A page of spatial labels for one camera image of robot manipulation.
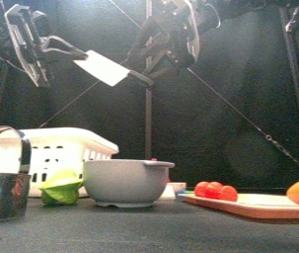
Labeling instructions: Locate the white toy cleaver black handle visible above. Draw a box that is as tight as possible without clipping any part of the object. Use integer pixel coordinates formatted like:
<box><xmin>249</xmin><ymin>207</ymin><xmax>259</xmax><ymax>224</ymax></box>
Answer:
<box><xmin>72</xmin><ymin>49</ymin><xmax>156</xmax><ymax>89</ymax></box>

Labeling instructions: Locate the white plastic slotted basket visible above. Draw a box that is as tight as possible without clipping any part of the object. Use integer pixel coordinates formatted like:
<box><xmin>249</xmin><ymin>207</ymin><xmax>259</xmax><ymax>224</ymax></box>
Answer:
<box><xmin>4</xmin><ymin>126</ymin><xmax>120</xmax><ymax>199</ymax></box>

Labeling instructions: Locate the steel pot lid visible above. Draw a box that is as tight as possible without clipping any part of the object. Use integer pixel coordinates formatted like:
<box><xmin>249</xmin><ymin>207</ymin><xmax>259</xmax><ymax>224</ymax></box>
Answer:
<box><xmin>0</xmin><ymin>125</ymin><xmax>33</xmax><ymax>176</ymax></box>

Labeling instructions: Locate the grey plastic bowl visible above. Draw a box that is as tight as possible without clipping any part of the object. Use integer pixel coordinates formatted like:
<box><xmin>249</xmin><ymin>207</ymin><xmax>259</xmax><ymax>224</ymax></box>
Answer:
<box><xmin>82</xmin><ymin>158</ymin><xmax>176</xmax><ymax>209</ymax></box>

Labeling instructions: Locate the small white box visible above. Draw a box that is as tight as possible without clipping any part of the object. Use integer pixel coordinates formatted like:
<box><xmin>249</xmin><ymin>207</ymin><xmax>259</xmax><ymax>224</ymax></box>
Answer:
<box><xmin>158</xmin><ymin>181</ymin><xmax>187</xmax><ymax>201</ymax></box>

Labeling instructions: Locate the red toy tomato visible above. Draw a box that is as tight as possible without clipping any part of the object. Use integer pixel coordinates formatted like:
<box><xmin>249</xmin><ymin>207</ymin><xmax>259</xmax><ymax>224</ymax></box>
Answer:
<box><xmin>192</xmin><ymin>180</ymin><xmax>241</xmax><ymax>203</ymax></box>

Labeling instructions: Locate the shiny steel pot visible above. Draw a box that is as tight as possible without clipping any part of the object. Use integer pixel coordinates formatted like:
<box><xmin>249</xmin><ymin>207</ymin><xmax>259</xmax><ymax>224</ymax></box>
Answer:
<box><xmin>0</xmin><ymin>172</ymin><xmax>33</xmax><ymax>222</ymax></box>

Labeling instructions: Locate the wooden cutting board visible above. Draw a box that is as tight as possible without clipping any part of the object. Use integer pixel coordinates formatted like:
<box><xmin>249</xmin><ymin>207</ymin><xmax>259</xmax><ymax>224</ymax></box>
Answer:
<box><xmin>175</xmin><ymin>192</ymin><xmax>299</xmax><ymax>220</ymax></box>

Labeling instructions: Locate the vertical metal frame pole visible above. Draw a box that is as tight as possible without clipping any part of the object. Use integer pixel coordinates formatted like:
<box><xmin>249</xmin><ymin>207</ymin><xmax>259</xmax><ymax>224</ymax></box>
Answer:
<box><xmin>144</xmin><ymin>0</ymin><xmax>154</xmax><ymax>161</ymax></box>

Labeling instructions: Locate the diagonal brace wire with turnbuckle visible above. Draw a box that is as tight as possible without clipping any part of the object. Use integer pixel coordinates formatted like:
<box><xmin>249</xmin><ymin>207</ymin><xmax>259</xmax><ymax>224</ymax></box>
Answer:
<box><xmin>186</xmin><ymin>67</ymin><xmax>299</xmax><ymax>178</ymax></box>

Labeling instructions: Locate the slanted black frame pole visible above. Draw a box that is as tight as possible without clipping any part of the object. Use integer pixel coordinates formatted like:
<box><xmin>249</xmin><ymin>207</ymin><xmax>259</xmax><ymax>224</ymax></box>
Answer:
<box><xmin>277</xmin><ymin>5</ymin><xmax>299</xmax><ymax>166</ymax></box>

